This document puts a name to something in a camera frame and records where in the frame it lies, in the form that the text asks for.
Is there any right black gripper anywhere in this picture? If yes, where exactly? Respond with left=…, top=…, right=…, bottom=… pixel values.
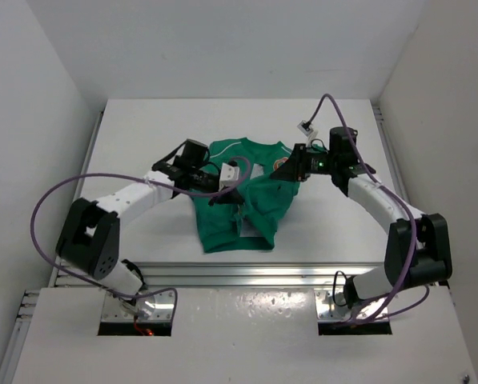
left=271, top=143, right=337, bottom=182

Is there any green jacket with orange G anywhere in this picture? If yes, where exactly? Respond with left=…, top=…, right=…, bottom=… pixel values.
left=192, top=138, right=299, bottom=253

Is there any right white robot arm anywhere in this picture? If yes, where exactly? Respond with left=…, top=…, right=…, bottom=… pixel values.
left=271, top=127, right=453, bottom=308

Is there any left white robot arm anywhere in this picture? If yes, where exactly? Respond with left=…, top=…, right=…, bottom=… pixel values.
left=55, top=139, right=251, bottom=301

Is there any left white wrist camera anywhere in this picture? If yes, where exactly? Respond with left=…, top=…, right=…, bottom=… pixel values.
left=219, top=163, right=240, bottom=191

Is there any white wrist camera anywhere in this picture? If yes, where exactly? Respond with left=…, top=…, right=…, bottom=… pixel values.
left=297, top=121, right=318, bottom=142
left=219, top=163, right=240, bottom=191

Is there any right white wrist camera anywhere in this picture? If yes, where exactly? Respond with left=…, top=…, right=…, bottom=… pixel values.
left=297, top=121, right=318, bottom=142

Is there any aluminium right side rail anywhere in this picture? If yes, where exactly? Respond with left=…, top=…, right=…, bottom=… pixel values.
left=372, top=105, right=411, bottom=204

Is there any aluminium rail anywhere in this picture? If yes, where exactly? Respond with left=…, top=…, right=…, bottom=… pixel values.
left=372, top=105, right=411, bottom=204
left=0, top=109, right=105, bottom=384
left=135, top=262, right=378, bottom=288

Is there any aluminium front rail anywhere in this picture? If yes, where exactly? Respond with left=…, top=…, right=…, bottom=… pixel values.
left=135, top=262, right=378, bottom=288

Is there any black base cable right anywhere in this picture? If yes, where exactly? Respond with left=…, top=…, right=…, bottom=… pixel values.
left=331, top=270, right=360, bottom=311

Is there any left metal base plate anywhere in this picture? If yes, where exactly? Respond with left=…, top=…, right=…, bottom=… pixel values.
left=101, top=291, right=175, bottom=323

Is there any metal base plate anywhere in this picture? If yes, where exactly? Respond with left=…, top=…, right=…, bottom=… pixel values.
left=314, top=288, right=384, bottom=325
left=101, top=291, right=175, bottom=323

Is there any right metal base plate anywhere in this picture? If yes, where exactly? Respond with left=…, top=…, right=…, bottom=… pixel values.
left=314, top=288, right=384, bottom=325

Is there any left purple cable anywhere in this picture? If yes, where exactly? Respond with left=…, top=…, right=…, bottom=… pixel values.
left=30, top=155, right=252, bottom=321

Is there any purple cable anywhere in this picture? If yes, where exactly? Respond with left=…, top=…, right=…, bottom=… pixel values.
left=308, top=93, right=430, bottom=325
left=30, top=155, right=252, bottom=321

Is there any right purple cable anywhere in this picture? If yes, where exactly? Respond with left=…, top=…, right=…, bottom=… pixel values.
left=308, top=93, right=430, bottom=325

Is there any aluminium left side rail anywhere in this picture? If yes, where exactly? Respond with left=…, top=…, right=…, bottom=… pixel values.
left=0, top=109, right=105, bottom=384

